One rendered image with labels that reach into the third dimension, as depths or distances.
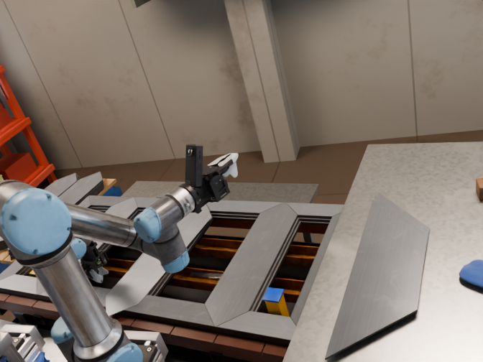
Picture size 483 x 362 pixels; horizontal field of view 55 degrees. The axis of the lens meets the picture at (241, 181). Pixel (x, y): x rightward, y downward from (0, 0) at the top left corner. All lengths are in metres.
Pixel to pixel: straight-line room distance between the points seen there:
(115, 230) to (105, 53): 3.69
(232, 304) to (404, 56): 2.89
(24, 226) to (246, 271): 1.07
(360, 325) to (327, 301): 0.14
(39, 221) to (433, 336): 0.93
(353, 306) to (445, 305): 0.23
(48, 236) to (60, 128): 4.59
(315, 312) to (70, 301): 0.65
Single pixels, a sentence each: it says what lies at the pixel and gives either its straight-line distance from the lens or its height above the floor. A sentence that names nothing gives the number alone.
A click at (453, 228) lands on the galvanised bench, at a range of 1.59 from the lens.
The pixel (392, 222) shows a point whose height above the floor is 1.07.
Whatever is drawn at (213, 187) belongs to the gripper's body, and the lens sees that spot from 1.23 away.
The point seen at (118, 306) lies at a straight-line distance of 1.93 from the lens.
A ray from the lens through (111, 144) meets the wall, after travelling 5.26.
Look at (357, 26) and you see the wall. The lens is 4.05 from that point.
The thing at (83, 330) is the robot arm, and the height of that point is 1.34.
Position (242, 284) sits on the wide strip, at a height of 0.85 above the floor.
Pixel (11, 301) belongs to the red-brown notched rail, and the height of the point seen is 0.83.
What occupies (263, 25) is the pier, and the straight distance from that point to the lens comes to 3.88.
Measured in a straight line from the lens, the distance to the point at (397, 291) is 1.35.
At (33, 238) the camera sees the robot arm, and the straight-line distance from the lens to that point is 0.95.
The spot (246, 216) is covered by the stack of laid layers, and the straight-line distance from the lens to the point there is 2.17.
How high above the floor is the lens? 2.03
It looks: 29 degrees down
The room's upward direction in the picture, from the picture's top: 16 degrees counter-clockwise
